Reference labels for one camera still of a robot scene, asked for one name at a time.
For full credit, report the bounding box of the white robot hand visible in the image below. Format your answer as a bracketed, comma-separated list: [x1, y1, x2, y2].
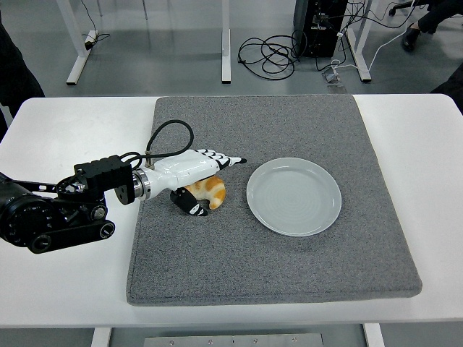
[146, 147, 249, 218]

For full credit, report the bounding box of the golden croissant bread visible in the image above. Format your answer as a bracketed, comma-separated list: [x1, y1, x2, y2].
[182, 176, 227, 210]

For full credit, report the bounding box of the grey round plate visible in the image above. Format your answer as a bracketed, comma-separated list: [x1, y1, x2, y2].
[246, 157, 343, 238]

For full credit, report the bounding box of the grey metal plate with screws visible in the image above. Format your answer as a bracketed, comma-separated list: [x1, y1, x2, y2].
[143, 333, 325, 347]

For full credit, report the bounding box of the grey fabric mat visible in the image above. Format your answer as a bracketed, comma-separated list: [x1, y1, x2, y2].
[125, 94, 422, 307]

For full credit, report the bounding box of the grey floor socket box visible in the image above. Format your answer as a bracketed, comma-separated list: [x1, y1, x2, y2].
[321, 70, 344, 87]

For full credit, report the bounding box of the black computer tower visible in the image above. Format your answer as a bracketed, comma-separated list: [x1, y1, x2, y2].
[293, 0, 349, 59]

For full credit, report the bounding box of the white table leg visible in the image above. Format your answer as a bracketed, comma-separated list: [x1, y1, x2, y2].
[362, 322, 385, 347]
[90, 327, 113, 347]

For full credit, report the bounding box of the person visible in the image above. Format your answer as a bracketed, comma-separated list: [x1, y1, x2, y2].
[0, 10, 46, 131]

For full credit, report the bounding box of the black office chair base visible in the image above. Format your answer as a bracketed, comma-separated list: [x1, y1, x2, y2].
[388, 0, 417, 16]

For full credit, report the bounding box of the person's leg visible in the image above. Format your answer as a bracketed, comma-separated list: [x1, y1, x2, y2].
[401, 0, 463, 52]
[430, 67, 463, 95]

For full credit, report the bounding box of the coiled black floor cable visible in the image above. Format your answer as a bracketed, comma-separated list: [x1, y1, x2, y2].
[237, 29, 303, 80]

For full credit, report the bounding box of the thin black cable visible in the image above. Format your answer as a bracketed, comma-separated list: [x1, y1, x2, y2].
[79, 0, 110, 48]

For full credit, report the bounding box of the white cable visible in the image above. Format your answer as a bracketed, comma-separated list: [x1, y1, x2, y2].
[331, 0, 417, 72]

